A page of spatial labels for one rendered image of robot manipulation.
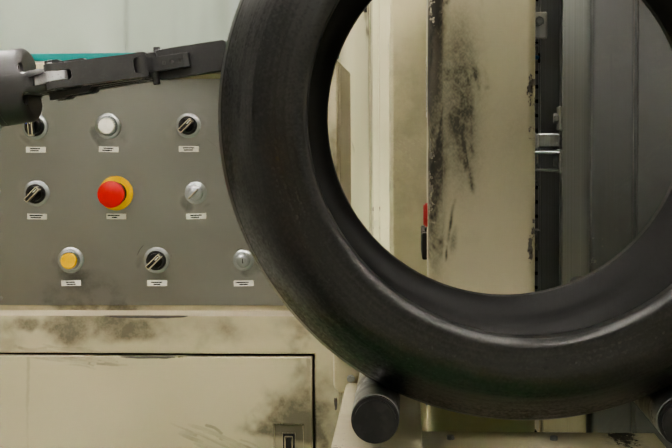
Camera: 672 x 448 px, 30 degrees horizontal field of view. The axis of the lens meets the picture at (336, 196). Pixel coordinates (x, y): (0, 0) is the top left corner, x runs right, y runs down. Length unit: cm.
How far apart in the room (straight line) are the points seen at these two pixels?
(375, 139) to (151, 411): 276
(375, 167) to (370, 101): 24
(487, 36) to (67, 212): 73
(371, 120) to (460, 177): 303
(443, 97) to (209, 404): 62
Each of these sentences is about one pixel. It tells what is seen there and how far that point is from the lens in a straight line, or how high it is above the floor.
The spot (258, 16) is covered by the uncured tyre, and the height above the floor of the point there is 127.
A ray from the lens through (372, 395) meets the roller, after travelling 117.
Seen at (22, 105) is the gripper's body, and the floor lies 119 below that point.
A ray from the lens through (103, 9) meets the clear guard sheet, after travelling 188.
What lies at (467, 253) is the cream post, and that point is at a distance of 152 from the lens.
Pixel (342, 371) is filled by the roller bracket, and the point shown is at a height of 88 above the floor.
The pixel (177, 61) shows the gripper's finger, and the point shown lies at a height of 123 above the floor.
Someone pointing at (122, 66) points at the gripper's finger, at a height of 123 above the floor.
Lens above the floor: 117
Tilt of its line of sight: 3 degrees down
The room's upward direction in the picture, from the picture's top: straight up
